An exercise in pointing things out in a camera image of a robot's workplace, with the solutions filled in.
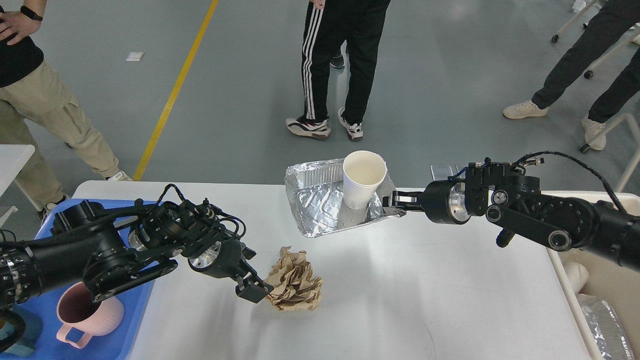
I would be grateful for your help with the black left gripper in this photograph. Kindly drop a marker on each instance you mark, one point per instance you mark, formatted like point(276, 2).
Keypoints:
point(224, 260)

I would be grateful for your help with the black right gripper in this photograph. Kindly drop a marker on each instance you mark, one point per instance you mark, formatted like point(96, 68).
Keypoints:
point(443, 201)

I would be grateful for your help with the brown paper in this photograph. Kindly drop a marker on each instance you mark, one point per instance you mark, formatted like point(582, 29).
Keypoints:
point(295, 286)

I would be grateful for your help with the cream paper cup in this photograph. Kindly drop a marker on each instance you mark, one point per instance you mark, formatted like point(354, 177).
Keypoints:
point(363, 172)

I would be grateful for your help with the aluminium foil tray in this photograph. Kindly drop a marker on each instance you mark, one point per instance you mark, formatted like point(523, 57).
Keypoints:
point(315, 193)

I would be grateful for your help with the pink mug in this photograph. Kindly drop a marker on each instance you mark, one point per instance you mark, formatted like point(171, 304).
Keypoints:
point(76, 310)

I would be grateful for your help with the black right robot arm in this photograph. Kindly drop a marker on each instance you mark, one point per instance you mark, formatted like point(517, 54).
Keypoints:
point(503, 194)

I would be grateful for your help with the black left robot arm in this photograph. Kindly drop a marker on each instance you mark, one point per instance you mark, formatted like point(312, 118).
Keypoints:
point(113, 250)

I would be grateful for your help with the clear floor plate left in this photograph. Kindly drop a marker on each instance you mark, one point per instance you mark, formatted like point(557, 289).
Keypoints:
point(441, 172)

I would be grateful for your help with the person in black sneakers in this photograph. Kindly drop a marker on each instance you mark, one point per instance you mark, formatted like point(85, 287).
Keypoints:
point(338, 60)

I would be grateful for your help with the white cup inside bin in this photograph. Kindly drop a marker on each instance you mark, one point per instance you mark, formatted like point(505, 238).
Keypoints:
point(577, 275)

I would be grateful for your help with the blue plastic tray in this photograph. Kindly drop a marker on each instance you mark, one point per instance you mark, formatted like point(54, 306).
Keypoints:
point(113, 346)

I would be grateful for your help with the white rolling chair base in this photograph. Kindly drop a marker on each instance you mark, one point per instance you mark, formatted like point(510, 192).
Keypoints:
point(604, 30)

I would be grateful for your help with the beige plastic bin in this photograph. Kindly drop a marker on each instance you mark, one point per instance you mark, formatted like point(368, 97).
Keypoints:
point(618, 285)

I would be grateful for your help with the foil tray inside bin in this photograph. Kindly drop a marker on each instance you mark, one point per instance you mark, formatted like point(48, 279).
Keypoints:
point(606, 328)

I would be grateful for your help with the white side table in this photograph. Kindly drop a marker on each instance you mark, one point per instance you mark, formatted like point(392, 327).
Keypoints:
point(12, 160)

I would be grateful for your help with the person in dark trousers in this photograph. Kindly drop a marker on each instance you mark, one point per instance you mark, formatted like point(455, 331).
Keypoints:
point(625, 86)

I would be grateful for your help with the person in beige trousers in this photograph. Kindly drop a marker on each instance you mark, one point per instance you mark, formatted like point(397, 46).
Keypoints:
point(30, 89)

